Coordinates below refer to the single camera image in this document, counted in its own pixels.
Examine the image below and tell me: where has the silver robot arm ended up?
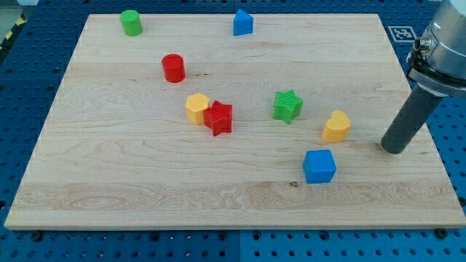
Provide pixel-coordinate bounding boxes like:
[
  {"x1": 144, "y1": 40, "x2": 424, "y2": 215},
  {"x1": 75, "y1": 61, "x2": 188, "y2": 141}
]
[{"x1": 407, "y1": 0, "x2": 465, "y2": 98}]

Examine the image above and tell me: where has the yellow heart block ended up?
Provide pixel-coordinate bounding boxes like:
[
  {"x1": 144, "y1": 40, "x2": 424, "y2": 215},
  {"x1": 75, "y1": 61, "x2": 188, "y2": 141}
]
[{"x1": 321, "y1": 110, "x2": 351, "y2": 143}]

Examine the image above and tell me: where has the red star block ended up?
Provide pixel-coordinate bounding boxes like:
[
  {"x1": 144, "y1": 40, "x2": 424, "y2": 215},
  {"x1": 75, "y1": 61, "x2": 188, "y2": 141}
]
[{"x1": 204, "y1": 100, "x2": 233, "y2": 136}]

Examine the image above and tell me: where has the yellow hexagon block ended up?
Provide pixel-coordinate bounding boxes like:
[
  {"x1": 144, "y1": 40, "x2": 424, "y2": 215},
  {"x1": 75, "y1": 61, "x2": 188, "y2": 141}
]
[{"x1": 185, "y1": 93, "x2": 210, "y2": 124}]

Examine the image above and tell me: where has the green star block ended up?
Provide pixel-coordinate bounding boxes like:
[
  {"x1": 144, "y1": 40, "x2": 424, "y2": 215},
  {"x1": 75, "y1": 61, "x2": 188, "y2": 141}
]
[{"x1": 273, "y1": 90, "x2": 304, "y2": 124}]

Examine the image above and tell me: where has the wooden board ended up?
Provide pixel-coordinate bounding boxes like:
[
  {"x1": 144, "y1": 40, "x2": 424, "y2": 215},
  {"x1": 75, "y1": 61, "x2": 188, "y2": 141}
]
[{"x1": 5, "y1": 14, "x2": 465, "y2": 231}]

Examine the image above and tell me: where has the red cylinder block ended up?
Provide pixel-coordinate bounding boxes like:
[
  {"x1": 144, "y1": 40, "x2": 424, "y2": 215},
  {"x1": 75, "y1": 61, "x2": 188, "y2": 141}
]
[{"x1": 162, "y1": 54, "x2": 186, "y2": 83}]

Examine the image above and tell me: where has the blue cube block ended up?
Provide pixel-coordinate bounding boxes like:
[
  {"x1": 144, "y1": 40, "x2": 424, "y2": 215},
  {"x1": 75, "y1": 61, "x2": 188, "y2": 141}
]
[{"x1": 303, "y1": 149, "x2": 337, "y2": 184}]

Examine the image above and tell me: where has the blue triangle block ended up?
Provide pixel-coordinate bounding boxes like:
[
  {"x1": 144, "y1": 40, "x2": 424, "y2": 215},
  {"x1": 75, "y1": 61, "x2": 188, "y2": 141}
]
[{"x1": 233, "y1": 9, "x2": 253, "y2": 36}]

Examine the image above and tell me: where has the green cylinder block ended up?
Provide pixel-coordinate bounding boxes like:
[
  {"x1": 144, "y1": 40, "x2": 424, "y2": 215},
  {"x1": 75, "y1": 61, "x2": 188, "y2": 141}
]
[{"x1": 119, "y1": 9, "x2": 143, "y2": 36}]

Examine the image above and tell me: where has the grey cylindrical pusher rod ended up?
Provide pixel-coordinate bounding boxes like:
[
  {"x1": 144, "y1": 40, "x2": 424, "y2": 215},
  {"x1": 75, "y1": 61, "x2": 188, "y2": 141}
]
[{"x1": 381, "y1": 84, "x2": 443, "y2": 154}]

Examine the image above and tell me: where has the white fiducial marker tag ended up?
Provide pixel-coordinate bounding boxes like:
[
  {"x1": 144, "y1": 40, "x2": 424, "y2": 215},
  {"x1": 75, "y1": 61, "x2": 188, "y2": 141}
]
[{"x1": 388, "y1": 25, "x2": 416, "y2": 43}]

